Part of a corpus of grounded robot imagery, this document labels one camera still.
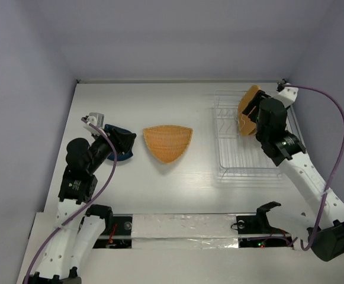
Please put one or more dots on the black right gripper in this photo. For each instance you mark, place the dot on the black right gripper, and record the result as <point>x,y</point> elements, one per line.
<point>254,103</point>

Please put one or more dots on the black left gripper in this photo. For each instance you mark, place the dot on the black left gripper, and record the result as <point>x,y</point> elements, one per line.
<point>121,140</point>

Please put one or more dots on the dark blue plate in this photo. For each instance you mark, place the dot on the dark blue plate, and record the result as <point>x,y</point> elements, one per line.
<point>123,141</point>

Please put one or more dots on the triangular woven orange plate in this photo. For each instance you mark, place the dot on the triangular woven orange plate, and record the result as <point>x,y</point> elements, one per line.
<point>167,143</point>

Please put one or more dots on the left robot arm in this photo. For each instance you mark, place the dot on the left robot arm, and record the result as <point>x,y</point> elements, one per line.
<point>79,220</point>

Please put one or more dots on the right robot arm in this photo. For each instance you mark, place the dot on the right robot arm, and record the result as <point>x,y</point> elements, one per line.
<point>324,233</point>

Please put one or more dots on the foil covered front bar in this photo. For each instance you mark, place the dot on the foil covered front bar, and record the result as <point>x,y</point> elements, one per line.
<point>183,232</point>

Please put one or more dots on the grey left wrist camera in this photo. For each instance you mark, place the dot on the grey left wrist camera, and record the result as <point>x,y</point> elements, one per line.
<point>93,118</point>

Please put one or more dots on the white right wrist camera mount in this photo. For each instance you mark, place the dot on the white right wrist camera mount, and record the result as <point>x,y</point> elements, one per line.
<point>286,94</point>

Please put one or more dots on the clear wire dish rack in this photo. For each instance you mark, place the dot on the clear wire dish rack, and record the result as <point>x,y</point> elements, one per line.
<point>238,159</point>

